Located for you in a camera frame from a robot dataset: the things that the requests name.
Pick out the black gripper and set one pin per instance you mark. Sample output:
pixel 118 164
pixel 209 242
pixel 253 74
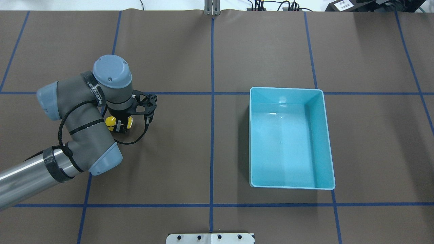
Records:
pixel 119 114

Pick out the yellow beetle toy car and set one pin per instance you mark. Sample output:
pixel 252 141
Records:
pixel 112 121

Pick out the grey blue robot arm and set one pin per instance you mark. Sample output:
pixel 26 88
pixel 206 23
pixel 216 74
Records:
pixel 74 101

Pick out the light blue plastic bin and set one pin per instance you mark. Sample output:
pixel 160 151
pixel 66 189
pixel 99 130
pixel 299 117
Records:
pixel 289 140

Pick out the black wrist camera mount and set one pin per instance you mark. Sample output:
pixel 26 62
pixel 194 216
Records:
pixel 143 104

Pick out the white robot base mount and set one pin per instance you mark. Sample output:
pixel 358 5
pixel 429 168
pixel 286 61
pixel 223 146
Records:
pixel 211 238

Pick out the aluminium frame post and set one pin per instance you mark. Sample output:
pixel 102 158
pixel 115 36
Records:
pixel 212 7

